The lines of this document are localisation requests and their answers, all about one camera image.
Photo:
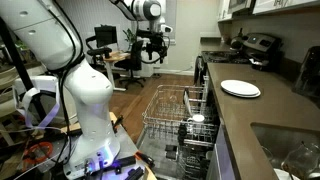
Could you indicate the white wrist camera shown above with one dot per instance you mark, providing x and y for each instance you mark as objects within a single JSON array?
[{"x": 166, "y": 28}]

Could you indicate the green potted plant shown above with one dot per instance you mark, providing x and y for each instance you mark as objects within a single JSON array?
[{"x": 130, "y": 36}]

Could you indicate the open dishwasher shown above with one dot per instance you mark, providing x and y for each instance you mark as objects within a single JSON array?
[{"x": 153, "y": 156}]

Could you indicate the clear glass pitcher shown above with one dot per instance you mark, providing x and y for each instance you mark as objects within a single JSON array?
[{"x": 301, "y": 160}]

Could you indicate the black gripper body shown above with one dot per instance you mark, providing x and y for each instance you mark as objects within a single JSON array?
[{"x": 155, "y": 41}]

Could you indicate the black steel stove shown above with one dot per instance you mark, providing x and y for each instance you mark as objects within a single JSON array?
[{"x": 220, "y": 56}]

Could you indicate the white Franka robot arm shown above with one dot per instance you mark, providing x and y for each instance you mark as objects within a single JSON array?
[{"x": 90, "y": 100}]

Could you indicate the white dish in sink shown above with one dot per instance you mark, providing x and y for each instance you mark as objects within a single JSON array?
[{"x": 283, "y": 175}]

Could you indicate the black clamp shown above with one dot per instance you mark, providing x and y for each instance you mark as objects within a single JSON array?
[{"x": 128, "y": 166}]

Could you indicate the black computer monitor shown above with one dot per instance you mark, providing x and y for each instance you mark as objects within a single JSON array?
[{"x": 106, "y": 36}]

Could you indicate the black stand pole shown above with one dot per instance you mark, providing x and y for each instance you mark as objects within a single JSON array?
[{"x": 16, "y": 63}]

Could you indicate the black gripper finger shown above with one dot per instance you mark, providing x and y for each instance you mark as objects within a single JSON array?
[
  {"x": 149, "y": 54},
  {"x": 163, "y": 56}
]

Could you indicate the black office chair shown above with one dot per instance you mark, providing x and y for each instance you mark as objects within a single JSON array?
[
  {"x": 136, "y": 56},
  {"x": 98, "y": 51}
]

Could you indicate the orange black hand tool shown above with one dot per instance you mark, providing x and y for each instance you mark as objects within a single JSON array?
[{"x": 145, "y": 159}]

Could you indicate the white sink cabinet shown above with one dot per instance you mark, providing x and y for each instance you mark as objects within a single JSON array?
[{"x": 223, "y": 160}]

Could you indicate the white plate standing upright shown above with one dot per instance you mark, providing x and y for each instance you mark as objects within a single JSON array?
[{"x": 187, "y": 103}]

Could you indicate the wooden desk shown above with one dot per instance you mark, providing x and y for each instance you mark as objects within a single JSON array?
[{"x": 115, "y": 56}]

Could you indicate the black shallow pan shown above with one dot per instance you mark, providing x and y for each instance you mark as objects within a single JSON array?
[{"x": 261, "y": 65}]

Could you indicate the dark kettle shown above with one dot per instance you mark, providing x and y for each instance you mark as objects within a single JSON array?
[{"x": 237, "y": 42}]

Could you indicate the white wall cabinets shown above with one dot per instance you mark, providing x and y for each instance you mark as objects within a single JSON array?
[{"x": 266, "y": 5}]

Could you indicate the white cup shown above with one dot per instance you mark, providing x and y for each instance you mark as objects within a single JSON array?
[{"x": 198, "y": 118}]

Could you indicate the steel kitchen sink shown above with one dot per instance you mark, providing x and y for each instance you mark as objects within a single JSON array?
[{"x": 276, "y": 140}]

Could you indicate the clear drinking glass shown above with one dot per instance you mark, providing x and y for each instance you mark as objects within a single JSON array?
[{"x": 173, "y": 98}]

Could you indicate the light wooden board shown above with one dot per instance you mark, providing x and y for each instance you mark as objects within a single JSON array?
[{"x": 113, "y": 117}]

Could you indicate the grey metal robot table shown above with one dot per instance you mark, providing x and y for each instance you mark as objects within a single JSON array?
[{"x": 128, "y": 143}]

